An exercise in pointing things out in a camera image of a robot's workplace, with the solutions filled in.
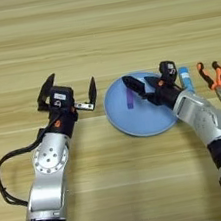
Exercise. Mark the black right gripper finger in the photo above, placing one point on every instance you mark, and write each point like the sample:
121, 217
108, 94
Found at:
133, 84
152, 82

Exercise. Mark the orange black needle-nose pliers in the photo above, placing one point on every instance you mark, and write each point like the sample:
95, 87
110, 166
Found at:
217, 83

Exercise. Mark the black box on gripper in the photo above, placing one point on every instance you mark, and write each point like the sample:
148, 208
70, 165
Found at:
168, 71
60, 96

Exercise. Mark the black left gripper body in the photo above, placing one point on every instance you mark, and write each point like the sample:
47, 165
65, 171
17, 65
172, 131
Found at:
63, 121

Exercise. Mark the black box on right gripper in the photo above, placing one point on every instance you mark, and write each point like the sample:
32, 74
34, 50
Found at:
168, 71

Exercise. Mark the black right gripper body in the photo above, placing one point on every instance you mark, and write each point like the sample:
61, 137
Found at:
164, 95

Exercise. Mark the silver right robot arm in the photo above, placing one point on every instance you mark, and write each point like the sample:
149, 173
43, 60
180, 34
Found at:
213, 126

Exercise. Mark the purple rectangular block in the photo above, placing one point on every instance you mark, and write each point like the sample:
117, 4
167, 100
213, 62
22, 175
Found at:
130, 100

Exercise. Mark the round blue plate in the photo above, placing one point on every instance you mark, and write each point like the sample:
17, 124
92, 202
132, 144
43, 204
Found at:
144, 117

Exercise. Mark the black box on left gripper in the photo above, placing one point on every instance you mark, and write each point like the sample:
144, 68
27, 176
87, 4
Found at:
60, 96

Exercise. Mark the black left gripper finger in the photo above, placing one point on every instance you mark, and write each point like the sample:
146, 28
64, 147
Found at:
92, 91
46, 88

